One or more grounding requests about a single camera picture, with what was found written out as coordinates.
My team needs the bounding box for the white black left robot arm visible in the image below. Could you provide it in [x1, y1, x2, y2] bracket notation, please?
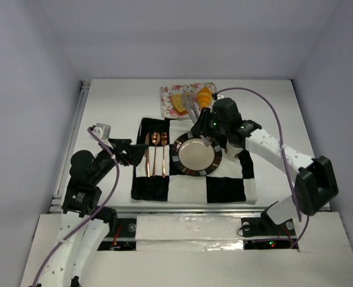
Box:
[32, 139, 148, 286]

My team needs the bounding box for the copper table knife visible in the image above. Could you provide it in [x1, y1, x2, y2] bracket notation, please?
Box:
[145, 133, 151, 177]

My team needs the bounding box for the purple camera cable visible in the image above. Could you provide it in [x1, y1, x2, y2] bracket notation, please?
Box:
[216, 87, 310, 249]
[31, 127, 119, 286]

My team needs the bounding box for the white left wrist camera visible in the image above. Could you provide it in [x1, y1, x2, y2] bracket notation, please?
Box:
[91, 123, 111, 146]

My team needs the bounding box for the orange croissant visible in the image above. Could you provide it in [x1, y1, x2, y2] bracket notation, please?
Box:
[196, 87, 213, 109]

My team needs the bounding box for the copper fork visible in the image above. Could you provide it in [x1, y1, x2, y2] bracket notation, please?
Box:
[161, 132, 167, 178]

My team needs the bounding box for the aluminium frame rail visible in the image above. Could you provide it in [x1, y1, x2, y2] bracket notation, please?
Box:
[47, 80, 91, 214]

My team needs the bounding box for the copper spoon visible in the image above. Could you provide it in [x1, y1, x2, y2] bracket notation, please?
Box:
[152, 132, 161, 176]

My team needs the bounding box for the steel cup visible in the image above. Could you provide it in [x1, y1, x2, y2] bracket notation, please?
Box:
[225, 141, 243, 158]

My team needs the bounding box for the white foam front panel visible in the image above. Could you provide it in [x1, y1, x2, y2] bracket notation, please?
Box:
[135, 215, 244, 252]

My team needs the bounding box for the dark rimmed ceramic plate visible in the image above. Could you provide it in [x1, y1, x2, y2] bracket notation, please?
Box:
[170, 132, 222, 177]

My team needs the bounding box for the floral rectangular tray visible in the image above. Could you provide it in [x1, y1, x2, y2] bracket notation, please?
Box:
[160, 83, 217, 119]

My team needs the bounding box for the bread slice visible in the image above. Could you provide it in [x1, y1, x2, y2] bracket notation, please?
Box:
[171, 94, 188, 115]

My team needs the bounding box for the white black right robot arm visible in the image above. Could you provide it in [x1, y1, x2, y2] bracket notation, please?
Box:
[191, 98, 339, 233]

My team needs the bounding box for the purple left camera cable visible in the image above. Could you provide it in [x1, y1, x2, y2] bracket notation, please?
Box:
[31, 127, 119, 286]

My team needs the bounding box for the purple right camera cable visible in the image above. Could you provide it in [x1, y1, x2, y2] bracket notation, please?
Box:
[216, 87, 310, 249]

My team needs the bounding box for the black white checkered cloth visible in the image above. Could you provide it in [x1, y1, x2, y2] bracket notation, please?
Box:
[131, 118, 257, 204]

